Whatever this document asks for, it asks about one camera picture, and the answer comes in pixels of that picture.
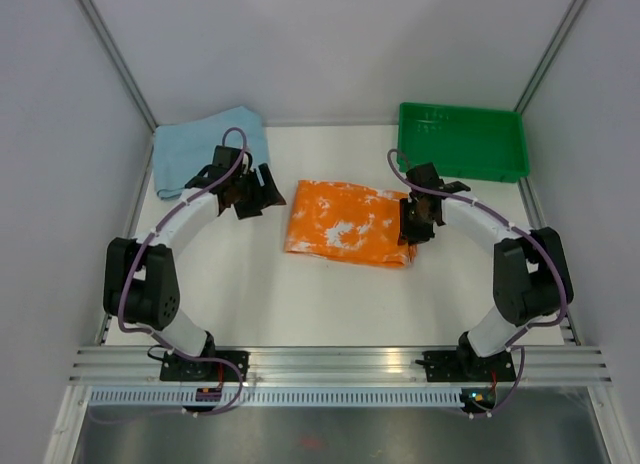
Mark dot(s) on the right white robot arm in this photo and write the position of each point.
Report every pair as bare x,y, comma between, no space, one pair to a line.
531,283

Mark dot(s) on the white slotted cable duct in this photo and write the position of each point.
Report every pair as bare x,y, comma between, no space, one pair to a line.
278,397

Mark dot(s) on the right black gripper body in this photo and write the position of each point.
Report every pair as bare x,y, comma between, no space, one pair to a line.
419,214

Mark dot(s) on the green plastic tray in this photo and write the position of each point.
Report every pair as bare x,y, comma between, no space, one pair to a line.
463,142

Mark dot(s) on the aluminium mounting rail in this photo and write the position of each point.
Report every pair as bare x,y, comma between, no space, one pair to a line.
542,366

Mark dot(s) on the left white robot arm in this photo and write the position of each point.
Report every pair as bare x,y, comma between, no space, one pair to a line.
141,287

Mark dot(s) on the orange tie-dye trousers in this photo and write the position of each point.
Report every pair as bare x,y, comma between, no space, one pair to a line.
349,223

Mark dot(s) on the light blue folded trousers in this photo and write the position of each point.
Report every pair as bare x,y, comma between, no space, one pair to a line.
180,151

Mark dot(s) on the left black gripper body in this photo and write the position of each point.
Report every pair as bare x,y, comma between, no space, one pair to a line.
247,185

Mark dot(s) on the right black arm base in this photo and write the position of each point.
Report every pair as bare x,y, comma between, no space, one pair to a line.
463,365

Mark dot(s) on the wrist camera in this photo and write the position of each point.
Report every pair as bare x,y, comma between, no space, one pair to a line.
225,160
425,176

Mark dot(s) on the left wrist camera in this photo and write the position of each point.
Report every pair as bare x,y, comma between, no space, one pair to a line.
225,160

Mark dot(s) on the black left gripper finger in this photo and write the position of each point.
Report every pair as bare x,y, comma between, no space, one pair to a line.
248,209
268,194

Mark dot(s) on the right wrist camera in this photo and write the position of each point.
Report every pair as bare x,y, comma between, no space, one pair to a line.
425,176

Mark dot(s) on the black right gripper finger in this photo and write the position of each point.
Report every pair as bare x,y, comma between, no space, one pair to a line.
419,234
405,226

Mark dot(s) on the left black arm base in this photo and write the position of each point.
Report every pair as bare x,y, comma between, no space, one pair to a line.
177,369

